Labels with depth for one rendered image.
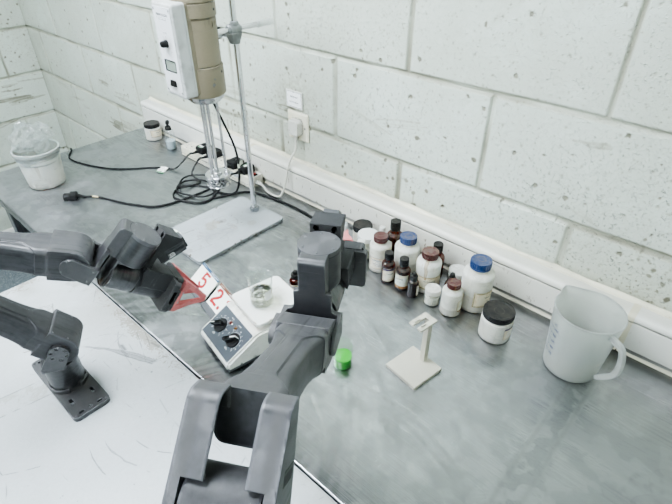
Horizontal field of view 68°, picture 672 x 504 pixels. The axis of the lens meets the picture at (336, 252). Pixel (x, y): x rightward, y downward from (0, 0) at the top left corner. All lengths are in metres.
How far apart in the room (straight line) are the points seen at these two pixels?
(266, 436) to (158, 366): 0.71
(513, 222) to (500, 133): 0.21
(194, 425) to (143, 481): 0.52
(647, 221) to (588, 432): 0.41
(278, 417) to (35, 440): 0.72
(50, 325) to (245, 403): 0.63
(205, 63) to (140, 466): 0.85
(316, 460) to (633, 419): 0.59
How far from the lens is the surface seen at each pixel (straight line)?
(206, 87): 1.26
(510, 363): 1.11
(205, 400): 0.44
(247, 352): 1.04
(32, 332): 1.02
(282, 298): 1.07
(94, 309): 1.30
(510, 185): 1.18
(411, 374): 1.04
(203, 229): 1.47
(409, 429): 0.97
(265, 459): 0.43
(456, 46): 1.16
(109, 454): 1.01
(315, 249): 0.63
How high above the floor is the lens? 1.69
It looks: 36 degrees down
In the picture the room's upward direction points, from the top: straight up
